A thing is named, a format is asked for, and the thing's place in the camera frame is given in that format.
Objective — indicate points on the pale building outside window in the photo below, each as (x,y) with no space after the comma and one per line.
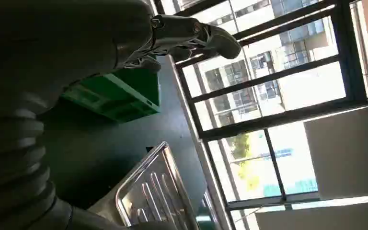
(301,47)

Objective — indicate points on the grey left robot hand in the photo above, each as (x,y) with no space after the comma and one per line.
(54,47)

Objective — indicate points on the black window frame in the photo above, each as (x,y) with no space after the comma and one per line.
(279,116)

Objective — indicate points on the shiny steel tray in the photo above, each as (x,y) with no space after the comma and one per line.
(154,196)

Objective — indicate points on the green plastic crate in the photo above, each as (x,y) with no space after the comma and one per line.
(117,95)

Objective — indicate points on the ribbed grey left arm sleeve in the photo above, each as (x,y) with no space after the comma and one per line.
(12,165)

